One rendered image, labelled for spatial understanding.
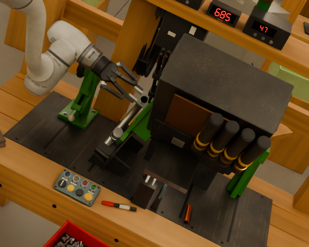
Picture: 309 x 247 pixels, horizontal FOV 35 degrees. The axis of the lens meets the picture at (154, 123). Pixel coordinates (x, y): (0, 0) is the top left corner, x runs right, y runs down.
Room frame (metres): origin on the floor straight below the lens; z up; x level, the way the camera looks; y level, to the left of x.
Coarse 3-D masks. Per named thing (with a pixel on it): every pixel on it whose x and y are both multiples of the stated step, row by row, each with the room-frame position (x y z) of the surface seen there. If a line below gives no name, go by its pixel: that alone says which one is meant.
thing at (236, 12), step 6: (216, 0) 1.80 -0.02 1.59; (210, 6) 1.75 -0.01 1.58; (216, 6) 1.75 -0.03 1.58; (222, 6) 1.76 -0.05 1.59; (228, 6) 1.79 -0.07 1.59; (210, 12) 1.75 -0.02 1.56; (216, 12) 1.75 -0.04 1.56; (222, 12) 1.75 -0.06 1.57; (228, 12) 1.75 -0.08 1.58; (234, 12) 1.76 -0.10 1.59; (240, 12) 1.79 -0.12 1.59; (216, 18) 1.75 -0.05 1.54; (228, 18) 1.75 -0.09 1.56; (234, 18) 1.75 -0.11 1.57; (228, 24) 1.75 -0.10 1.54; (234, 24) 1.75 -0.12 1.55
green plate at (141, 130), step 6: (144, 108) 1.55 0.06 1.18; (150, 108) 1.47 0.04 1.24; (144, 114) 1.47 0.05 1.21; (138, 120) 1.47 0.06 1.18; (144, 120) 1.48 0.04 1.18; (132, 126) 1.47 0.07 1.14; (138, 126) 1.48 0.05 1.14; (144, 126) 1.48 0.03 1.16; (138, 132) 1.48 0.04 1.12; (144, 132) 1.48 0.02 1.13; (150, 132) 1.48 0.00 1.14; (144, 138) 1.48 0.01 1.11
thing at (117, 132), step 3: (114, 129) 1.48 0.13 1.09; (117, 129) 1.48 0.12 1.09; (120, 129) 1.48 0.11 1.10; (111, 132) 1.52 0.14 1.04; (114, 132) 1.47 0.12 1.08; (117, 132) 1.47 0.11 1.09; (120, 132) 1.48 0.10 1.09; (111, 135) 1.50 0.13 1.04; (114, 135) 1.46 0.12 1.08; (117, 135) 1.46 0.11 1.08; (120, 135) 1.47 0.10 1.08; (111, 138) 1.50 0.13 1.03; (114, 138) 1.49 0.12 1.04; (117, 138) 1.50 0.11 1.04
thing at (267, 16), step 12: (180, 0) 1.75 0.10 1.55; (192, 0) 1.75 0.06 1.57; (204, 0) 1.84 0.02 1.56; (252, 12) 1.77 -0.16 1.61; (264, 12) 1.83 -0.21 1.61; (252, 24) 1.74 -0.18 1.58; (264, 24) 1.73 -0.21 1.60; (276, 24) 1.75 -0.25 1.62; (288, 24) 1.82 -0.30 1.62; (252, 36) 1.74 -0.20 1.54; (264, 36) 1.73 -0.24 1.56; (276, 36) 1.73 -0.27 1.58; (288, 36) 1.73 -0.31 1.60; (276, 48) 1.73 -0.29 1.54
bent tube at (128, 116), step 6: (144, 96) 1.58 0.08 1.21; (138, 102) 1.55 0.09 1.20; (144, 102) 1.63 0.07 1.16; (132, 108) 1.63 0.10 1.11; (138, 108) 1.62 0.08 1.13; (132, 114) 1.62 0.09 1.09; (126, 120) 1.60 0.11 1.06; (120, 126) 1.58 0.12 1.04; (108, 138) 1.53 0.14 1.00; (108, 144) 1.51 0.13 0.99
